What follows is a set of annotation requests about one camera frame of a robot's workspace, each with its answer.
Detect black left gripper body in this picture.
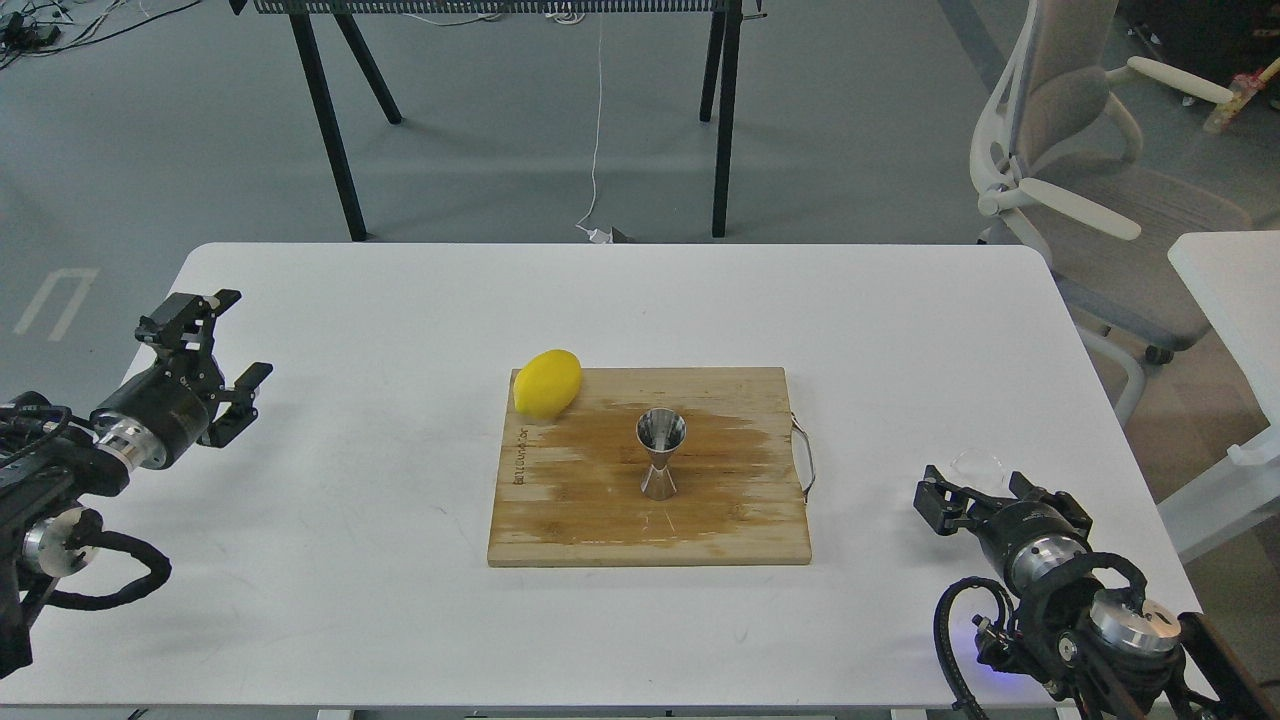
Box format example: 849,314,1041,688
90,355,230,471

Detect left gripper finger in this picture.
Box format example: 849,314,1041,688
134,290,242,375
198,363,274,448

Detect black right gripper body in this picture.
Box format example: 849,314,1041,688
966,489,1093,596

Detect steel double jigger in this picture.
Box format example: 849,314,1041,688
636,407,687,501

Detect small clear glass cup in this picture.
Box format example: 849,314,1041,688
947,448,1010,497

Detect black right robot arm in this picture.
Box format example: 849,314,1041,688
913,465,1277,719

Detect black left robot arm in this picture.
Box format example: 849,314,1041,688
1,290,273,675

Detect yellow lemon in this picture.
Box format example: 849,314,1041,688
512,348,582,420

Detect wooden cutting board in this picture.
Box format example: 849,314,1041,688
486,366,812,568

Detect grey office chair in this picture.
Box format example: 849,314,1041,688
969,1,1254,424

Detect black floor cables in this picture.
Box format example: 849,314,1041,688
0,0,206,70

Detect black metal frame table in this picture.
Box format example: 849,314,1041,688
229,1,765,242

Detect white hanging cable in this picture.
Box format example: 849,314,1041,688
575,10,613,243

